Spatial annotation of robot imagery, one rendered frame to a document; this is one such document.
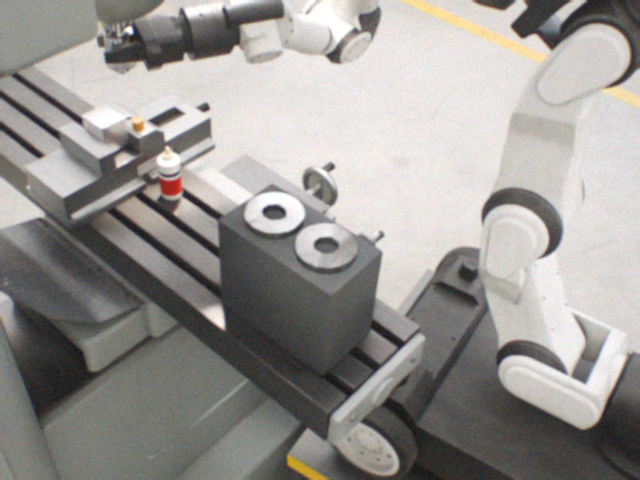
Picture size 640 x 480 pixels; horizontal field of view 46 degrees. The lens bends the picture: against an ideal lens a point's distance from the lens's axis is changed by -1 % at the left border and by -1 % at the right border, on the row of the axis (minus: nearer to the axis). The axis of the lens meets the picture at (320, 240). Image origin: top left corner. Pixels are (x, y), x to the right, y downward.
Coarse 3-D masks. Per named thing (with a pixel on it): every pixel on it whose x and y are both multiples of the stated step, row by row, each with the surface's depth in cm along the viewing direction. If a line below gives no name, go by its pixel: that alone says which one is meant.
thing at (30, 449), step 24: (0, 336) 110; (0, 360) 110; (0, 384) 111; (24, 384) 122; (0, 408) 113; (24, 408) 120; (0, 432) 115; (24, 432) 121; (0, 456) 117; (24, 456) 123; (48, 456) 135
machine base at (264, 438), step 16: (272, 400) 199; (256, 416) 195; (272, 416) 195; (288, 416) 195; (240, 432) 191; (256, 432) 192; (272, 432) 192; (288, 432) 192; (224, 448) 188; (240, 448) 188; (256, 448) 188; (272, 448) 189; (288, 448) 192; (192, 464) 184; (208, 464) 184; (224, 464) 185; (240, 464) 185; (256, 464) 185; (272, 464) 189
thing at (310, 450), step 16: (432, 272) 207; (416, 288) 202; (400, 304) 198; (304, 432) 170; (304, 448) 167; (320, 448) 167; (288, 464) 168; (304, 464) 164; (320, 464) 164; (336, 464) 164; (416, 464) 165
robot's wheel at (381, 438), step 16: (368, 416) 150; (384, 416) 151; (352, 432) 159; (368, 432) 156; (384, 432) 149; (400, 432) 150; (336, 448) 163; (352, 448) 162; (368, 448) 159; (384, 448) 156; (400, 448) 150; (416, 448) 154; (352, 464) 163; (368, 464) 161; (384, 464) 159; (400, 464) 153
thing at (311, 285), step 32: (224, 224) 113; (256, 224) 111; (288, 224) 111; (320, 224) 112; (224, 256) 117; (256, 256) 111; (288, 256) 108; (320, 256) 107; (352, 256) 107; (224, 288) 123; (256, 288) 116; (288, 288) 110; (320, 288) 105; (352, 288) 108; (256, 320) 121; (288, 320) 114; (320, 320) 109; (352, 320) 114; (320, 352) 113
